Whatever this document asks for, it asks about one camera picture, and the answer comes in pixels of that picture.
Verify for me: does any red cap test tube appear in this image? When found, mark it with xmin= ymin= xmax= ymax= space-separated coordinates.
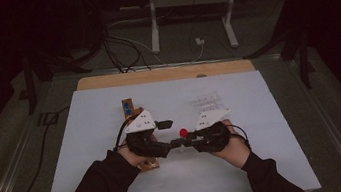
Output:
xmin=176 ymin=127 xmax=191 ymax=153

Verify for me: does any wooden test tube rack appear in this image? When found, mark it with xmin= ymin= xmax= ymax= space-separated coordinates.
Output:
xmin=120 ymin=95 xmax=162 ymax=175

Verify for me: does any white cable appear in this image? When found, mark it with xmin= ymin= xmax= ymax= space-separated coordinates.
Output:
xmin=106 ymin=7 xmax=208 ymax=75

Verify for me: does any black stand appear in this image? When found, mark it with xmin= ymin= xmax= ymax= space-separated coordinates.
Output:
xmin=235 ymin=0 xmax=320 ymax=98
xmin=12 ymin=43 xmax=97 ymax=117

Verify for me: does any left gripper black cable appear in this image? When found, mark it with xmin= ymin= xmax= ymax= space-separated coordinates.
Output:
xmin=109 ymin=119 xmax=134 ymax=152

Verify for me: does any dark tower with red light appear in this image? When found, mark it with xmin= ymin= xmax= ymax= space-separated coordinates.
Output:
xmin=77 ymin=0 xmax=107 ymax=51

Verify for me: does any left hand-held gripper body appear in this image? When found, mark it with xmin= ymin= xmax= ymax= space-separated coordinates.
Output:
xmin=121 ymin=106 xmax=174 ymax=164

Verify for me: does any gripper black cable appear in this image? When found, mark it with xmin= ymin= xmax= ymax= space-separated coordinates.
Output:
xmin=109 ymin=119 xmax=134 ymax=152
xmin=227 ymin=121 xmax=253 ymax=152

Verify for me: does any white table mat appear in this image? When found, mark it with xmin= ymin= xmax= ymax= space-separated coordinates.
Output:
xmin=24 ymin=58 xmax=323 ymax=192

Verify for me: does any clear plastic tube rack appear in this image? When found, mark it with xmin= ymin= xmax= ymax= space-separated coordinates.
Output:
xmin=192 ymin=89 xmax=231 ymax=117

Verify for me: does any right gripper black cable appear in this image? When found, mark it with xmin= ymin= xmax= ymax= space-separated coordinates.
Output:
xmin=227 ymin=121 xmax=253 ymax=152

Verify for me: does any white metal stand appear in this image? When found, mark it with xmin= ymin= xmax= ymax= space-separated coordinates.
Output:
xmin=144 ymin=0 xmax=250 ymax=60

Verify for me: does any person's right hand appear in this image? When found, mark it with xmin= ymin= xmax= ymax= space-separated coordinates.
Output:
xmin=207 ymin=116 xmax=253 ymax=173

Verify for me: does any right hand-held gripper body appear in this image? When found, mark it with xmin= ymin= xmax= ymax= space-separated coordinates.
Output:
xmin=187 ymin=107 xmax=238 ymax=156

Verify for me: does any black floor bracket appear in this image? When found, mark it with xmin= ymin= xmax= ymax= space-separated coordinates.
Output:
xmin=36 ymin=110 xmax=61 ymax=128

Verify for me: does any long black floor cable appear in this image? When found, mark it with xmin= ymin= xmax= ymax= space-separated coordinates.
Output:
xmin=0 ymin=105 xmax=83 ymax=192

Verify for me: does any person's left hand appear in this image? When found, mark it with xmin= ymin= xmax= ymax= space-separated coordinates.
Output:
xmin=115 ymin=133 xmax=161 ymax=172

